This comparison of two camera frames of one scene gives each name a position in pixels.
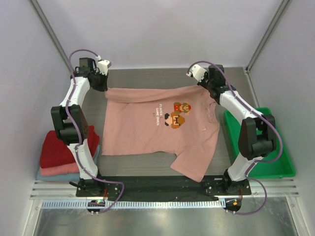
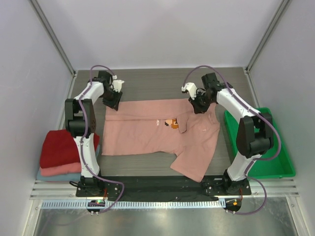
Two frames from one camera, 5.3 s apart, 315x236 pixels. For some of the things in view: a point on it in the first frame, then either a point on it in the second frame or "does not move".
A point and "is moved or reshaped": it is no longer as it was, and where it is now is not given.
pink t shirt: [180, 120] is moved or reshaped
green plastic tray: [277, 164] does not move
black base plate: [168, 186] does not move
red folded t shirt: [54, 152] does not move
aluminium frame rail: [275, 189] does not move
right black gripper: [205, 83] -> [199, 105]
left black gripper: [104, 87] -> [114, 103]
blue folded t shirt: [74, 177] does not move
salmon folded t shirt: [70, 168] does not move
